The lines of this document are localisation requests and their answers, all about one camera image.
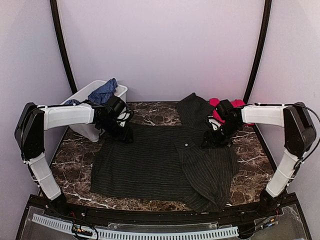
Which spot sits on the blue checkered garment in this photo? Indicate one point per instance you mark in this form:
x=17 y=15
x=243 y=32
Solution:
x=97 y=91

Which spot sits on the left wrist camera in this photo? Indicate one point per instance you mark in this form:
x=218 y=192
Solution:
x=118 y=110

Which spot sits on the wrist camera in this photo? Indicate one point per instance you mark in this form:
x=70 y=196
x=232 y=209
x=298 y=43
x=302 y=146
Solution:
x=226 y=111
x=118 y=110

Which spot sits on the black frame post left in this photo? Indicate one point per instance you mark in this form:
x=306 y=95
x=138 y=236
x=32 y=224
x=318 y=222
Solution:
x=61 y=45

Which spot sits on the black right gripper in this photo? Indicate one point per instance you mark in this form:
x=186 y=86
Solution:
x=212 y=139

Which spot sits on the red t-shirt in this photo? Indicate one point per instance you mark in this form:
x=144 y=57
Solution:
x=215 y=120

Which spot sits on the black frame post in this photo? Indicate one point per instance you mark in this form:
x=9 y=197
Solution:
x=61 y=45
x=259 y=50

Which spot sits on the white slotted cable duct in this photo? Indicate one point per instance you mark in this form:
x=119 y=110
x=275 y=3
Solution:
x=119 y=231

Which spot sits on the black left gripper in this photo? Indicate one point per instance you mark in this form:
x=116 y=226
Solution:
x=125 y=134

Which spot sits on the black front rail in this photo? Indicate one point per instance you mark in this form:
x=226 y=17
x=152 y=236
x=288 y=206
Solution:
x=95 y=216

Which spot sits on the black striped garment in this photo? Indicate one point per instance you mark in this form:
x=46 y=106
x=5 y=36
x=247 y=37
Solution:
x=168 y=163

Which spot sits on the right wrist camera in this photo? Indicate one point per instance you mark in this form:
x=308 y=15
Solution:
x=226 y=111

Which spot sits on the black frame post right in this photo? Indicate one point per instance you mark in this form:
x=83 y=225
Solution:
x=259 y=50

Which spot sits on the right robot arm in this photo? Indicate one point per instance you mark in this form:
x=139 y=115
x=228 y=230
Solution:
x=299 y=134

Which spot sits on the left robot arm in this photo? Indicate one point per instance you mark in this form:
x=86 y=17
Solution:
x=35 y=120

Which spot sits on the white plastic laundry bin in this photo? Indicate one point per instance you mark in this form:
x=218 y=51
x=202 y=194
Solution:
x=88 y=130

